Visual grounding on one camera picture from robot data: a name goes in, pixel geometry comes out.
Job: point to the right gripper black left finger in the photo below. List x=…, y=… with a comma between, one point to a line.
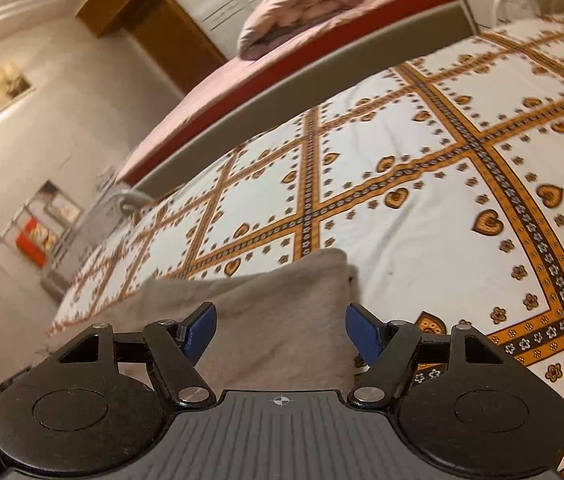
x=104, y=399

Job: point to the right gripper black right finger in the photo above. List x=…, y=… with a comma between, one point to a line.
x=457, y=401

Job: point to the grey-brown fleece pants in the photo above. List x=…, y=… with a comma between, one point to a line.
x=283, y=329

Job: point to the red box on cabinet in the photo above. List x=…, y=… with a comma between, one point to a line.
x=36, y=242

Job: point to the small framed photo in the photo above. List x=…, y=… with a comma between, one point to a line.
x=58, y=205

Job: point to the orange heart patterned bedsheet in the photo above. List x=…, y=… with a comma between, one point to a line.
x=441, y=179

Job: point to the large bed with pink sheet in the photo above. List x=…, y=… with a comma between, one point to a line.
x=244, y=98

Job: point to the folded pink quilt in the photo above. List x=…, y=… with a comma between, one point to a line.
x=274, y=22

